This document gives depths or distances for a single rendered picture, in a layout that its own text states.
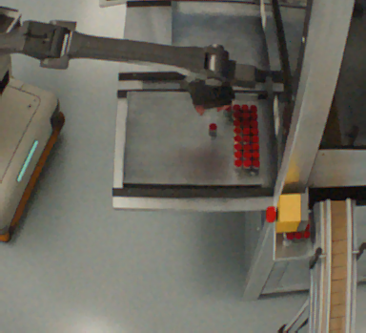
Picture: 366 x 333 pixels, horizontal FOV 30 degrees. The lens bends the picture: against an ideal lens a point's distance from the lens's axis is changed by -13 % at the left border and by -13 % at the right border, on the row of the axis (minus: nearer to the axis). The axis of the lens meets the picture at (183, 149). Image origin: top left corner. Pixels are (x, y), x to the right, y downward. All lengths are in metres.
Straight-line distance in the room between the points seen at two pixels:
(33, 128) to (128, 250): 0.58
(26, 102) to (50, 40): 1.26
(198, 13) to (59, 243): 1.10
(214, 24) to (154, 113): 0.35
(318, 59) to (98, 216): 1.69
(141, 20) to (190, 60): 0.59
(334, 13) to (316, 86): 0.24
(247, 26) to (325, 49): 0.93
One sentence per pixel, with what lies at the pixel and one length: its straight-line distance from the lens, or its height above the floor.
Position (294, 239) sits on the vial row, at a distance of 1.82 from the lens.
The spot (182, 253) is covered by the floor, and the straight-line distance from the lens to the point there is 2.76.
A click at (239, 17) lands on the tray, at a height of 0.88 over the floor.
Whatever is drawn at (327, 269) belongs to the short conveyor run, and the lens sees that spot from 1.75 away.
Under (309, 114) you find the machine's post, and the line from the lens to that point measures 1.46.
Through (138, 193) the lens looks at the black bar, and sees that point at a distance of 1.87.
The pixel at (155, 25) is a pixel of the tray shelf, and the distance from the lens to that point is 2.17.
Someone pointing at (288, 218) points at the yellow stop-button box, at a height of 1.03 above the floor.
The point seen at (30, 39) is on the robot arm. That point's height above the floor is 1.41.
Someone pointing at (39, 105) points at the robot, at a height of 0.28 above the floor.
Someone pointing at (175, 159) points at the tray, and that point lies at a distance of 1.93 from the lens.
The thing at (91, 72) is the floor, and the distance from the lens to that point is 3.15.
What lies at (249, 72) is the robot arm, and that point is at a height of 1.19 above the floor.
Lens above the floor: 2.59
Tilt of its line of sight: 62 degrees down
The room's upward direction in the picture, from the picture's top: 1 degrees clockwise
